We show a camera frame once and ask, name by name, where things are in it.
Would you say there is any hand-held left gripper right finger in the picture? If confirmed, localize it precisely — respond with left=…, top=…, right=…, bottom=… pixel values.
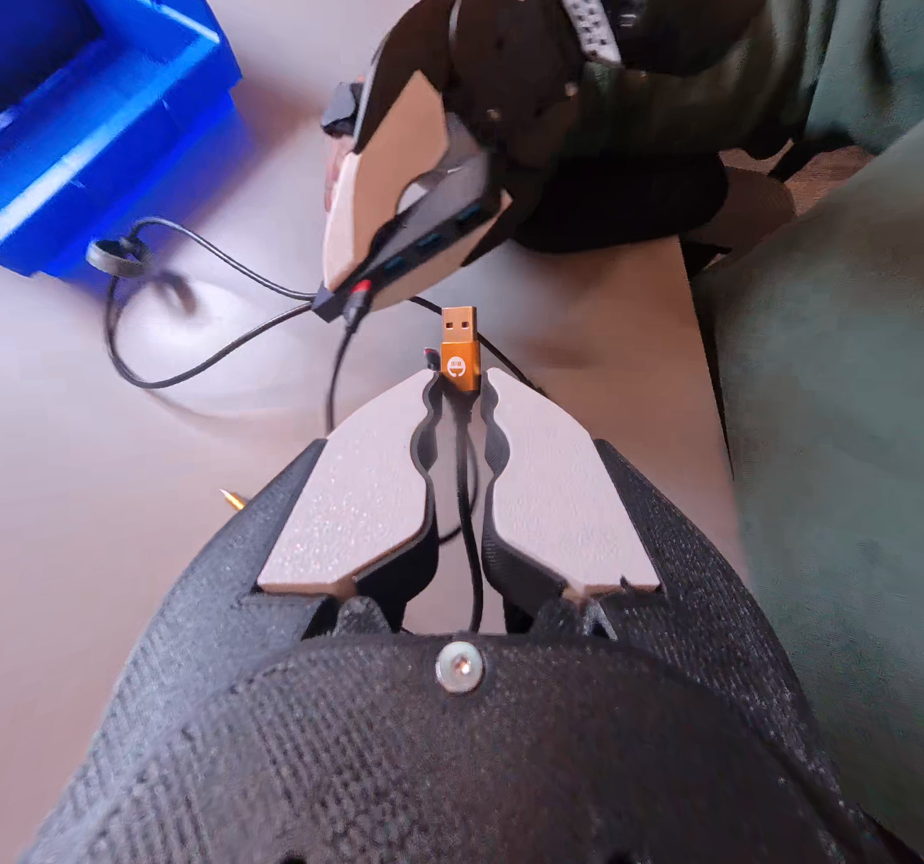
left=480, top=367, right=662, bottom=599

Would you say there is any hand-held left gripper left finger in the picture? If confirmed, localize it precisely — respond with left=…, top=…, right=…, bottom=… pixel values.
left=258, top=369, right=440, bottom=596

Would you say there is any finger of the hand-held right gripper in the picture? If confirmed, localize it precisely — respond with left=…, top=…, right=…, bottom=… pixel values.
left=372, top=189, right=515, bottom=310
left=321, top=70, right=454, bottom=296

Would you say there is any black cable with red end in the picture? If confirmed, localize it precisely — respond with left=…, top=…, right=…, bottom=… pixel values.
left=326, top=279, right=546, bottom=439

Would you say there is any orange plug braided usb cable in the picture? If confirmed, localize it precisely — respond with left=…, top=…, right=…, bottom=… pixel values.
left=220, top=306, right=486, bottom=634

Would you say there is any black rubber power cable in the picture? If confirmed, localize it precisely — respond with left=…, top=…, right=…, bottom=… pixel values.
left=87, top=218, right=319, bottom=390

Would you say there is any blue plastic bin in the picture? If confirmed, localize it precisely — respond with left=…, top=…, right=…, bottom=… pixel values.
left=0, top=0, right=243, bottom=280

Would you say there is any person's right hand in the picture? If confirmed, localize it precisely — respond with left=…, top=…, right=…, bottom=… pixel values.
left=323, top=145, right=349, bottom=209

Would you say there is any black velcro cable strap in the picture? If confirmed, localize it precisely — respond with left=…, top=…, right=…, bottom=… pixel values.
left=87, top=236, right=156, bottom=279

